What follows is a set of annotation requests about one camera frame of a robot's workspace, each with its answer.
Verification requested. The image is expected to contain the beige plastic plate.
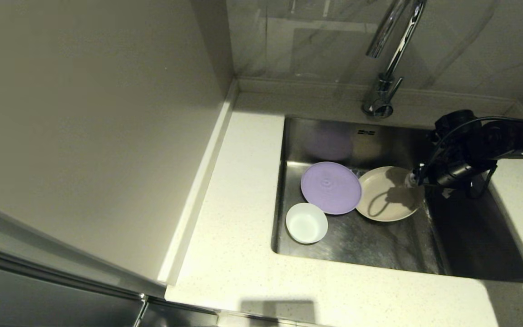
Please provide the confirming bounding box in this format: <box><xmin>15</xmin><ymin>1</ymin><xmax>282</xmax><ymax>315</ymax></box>
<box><xmin>355</xmin><ymin>166</ymin><xmax>425</xmax><ymax>223</ymax></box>

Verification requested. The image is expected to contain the purple plastic plate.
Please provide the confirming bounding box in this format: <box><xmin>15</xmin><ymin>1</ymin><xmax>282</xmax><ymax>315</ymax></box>
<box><xmin>300</xmin><ymin>162</ymin><xmax>363</xmax><ymax>215</ymax></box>

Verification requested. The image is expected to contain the chrome gooseneck faucet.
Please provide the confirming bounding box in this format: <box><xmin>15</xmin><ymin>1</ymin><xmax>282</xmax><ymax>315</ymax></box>
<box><xmin>361</xmin><ymin>0</ymin><xmax>427</xmax><ymax>119</ymax></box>

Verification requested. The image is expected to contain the white plastic bowl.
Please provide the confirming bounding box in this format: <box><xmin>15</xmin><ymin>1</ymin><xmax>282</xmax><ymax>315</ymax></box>
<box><xmin>285</xmin><ymin>202</ymin><xmax>329</xmax><ymax>245</ymax></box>

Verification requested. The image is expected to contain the stainless steel sink basin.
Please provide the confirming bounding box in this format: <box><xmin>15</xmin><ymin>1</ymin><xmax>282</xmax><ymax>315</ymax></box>
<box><xmin>271</xmin><ymin>114</ymin><xmax>523</xmax><ymax>284</ymax></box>

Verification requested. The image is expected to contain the beige cabinet side panel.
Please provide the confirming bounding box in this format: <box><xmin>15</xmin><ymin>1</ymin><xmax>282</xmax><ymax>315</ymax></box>
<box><xmin>0</xmin><ymin>0</ymin><xmax>239</xmax><ymax>286</ymax></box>

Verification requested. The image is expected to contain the stainless steel appliance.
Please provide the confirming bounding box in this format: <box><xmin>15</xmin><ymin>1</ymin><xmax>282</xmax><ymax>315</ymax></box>
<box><xmin>0</xmin><ymin>187</ymin><xmax>219</xmax><ymax>327</ymax></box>

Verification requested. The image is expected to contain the black cable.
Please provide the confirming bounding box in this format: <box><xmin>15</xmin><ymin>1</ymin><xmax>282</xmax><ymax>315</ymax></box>
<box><xmin>418</xmin><ymin>116</ymin><xmax>523</xmax><ymax>199</ymax></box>

